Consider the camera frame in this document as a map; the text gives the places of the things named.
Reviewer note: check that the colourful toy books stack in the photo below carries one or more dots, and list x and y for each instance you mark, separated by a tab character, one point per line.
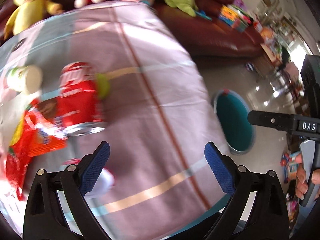
236	16

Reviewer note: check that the plaid pink grey tablecloth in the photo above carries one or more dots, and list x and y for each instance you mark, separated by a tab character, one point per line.
159	116

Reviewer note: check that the yellow-green round lid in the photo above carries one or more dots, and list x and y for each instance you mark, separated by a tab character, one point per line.
103	86

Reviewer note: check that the red yellow chip bag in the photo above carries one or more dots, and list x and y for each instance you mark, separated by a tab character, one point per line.
18	158

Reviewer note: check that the egg-shaped plastic shell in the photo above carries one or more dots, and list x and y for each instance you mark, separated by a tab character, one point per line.
103	184

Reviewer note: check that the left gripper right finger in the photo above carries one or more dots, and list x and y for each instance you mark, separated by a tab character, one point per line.
268	218

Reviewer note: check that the orange Ovaltine snack bag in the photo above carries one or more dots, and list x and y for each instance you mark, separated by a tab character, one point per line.
45	126

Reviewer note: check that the teal trash bin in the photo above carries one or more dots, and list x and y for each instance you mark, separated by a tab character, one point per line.
232	111

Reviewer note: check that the person's right hand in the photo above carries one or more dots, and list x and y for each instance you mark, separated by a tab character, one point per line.
301	180

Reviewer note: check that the red soda can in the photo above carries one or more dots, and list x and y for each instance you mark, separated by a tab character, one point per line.
79	107

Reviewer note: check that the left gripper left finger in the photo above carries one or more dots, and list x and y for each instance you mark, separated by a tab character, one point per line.
44	217

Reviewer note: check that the yellow duck plush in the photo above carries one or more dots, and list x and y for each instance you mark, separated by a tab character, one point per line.
29	12

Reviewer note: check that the white green paper cup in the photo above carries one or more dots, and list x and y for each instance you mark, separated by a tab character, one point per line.
27	79

